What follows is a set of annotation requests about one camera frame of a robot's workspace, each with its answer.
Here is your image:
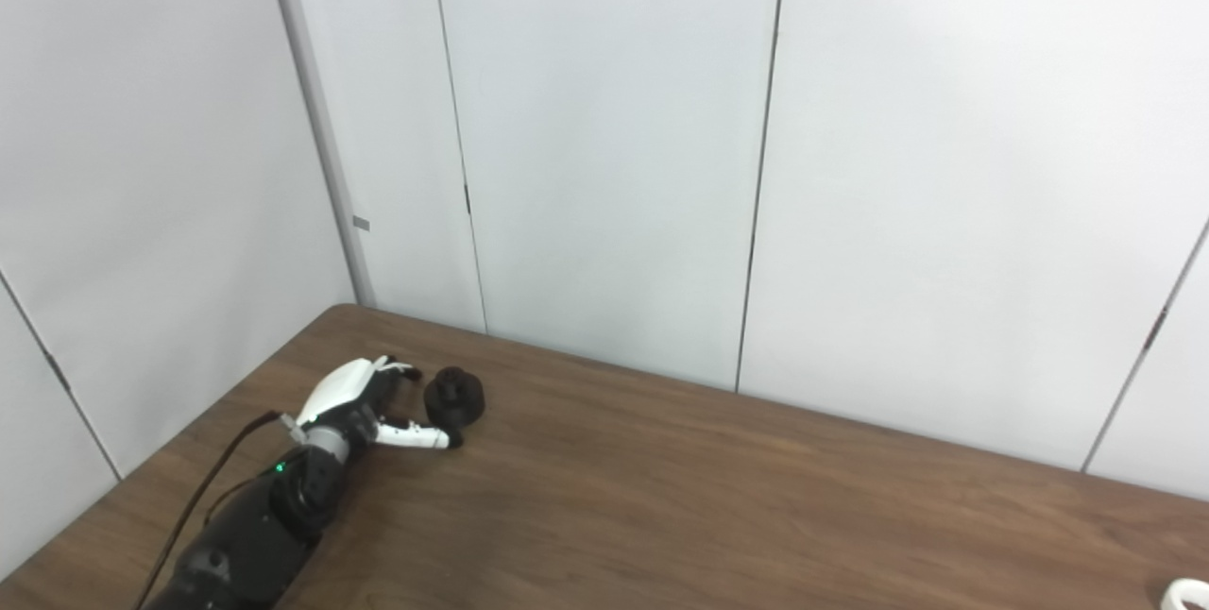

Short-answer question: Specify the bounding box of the white and black left hand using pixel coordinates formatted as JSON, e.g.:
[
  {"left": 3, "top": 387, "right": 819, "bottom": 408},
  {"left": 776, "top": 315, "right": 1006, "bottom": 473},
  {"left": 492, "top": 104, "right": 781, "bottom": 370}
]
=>
[{"left": 295, "top": 355, "right": 464, "bottom": 460}]

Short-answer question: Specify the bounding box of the round black plastic part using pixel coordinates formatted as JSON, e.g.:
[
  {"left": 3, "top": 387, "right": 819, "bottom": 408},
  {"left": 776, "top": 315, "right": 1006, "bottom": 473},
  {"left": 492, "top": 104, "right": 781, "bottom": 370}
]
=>
[{"left": 423, "top": 365, "right": 486, "bottom": 432}]

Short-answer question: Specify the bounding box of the white plastic ring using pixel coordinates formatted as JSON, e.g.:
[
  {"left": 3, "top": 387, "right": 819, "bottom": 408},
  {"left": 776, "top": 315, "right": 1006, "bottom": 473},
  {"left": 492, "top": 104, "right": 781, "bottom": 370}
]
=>
[{"left": 1160, "top": 578, "right": 1209, "bottom": 610}]

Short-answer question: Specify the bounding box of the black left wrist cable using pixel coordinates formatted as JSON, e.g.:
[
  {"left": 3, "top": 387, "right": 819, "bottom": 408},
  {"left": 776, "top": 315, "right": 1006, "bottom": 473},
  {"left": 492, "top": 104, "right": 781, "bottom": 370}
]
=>
[{"left": 132, "top": 410, "right": 284, "bottom": 610}]

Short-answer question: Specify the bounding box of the grey wall corner post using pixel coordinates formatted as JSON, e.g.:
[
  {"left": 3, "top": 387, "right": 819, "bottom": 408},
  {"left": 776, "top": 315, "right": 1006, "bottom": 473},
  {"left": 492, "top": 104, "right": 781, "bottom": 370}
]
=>
[{"left": 260, "top": 0, "right": 377, "bottom": 309}]

